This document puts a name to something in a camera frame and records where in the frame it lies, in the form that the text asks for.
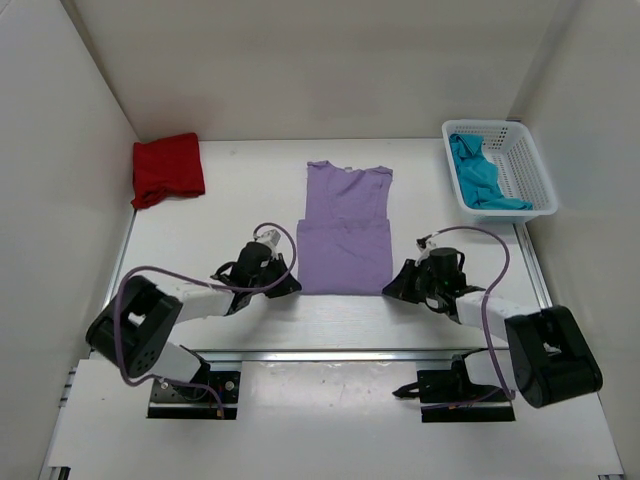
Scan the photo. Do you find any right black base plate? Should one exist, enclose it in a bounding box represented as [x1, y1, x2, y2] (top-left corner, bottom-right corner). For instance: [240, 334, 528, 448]
[417, 369, 516, 423]

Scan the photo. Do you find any teal t shirt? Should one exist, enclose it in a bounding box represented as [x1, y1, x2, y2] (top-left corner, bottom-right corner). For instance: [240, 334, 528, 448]
[449, 133, 533, 211]

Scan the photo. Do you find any aluminium rail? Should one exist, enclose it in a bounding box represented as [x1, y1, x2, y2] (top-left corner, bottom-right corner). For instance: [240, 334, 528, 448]
[195, 348, 484, 363]

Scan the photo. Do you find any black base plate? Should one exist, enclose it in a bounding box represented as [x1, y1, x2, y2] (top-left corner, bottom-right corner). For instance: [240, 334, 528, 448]
[147, 363, 241, 420]
[417, 369, 516, 423]

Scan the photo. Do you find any red t shirt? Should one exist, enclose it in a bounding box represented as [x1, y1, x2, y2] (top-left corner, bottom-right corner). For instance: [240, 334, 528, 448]
[131, 132, 206, 210]

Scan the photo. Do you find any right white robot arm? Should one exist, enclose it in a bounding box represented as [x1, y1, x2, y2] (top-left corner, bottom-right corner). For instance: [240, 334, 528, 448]
[382, 247, 603, 408]

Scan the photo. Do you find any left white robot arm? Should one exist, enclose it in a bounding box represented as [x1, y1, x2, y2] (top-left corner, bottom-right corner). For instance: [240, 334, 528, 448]
[85, 229, 301, 401]

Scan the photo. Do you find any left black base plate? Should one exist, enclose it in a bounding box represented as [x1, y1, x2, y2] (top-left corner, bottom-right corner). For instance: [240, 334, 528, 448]
[147, 363, 241, 420]

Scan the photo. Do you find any purple t shirt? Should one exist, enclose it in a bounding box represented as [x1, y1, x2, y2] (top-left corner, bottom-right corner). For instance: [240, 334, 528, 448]
[296, 161, 393, 296]

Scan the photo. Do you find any white plastic basket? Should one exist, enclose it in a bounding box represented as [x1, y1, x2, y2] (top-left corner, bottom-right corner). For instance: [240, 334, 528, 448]
[441, 119, 558, 224]

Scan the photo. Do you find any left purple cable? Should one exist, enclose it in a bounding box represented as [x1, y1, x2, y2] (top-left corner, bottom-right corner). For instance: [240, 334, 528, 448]
[113, 222, 301, 401]

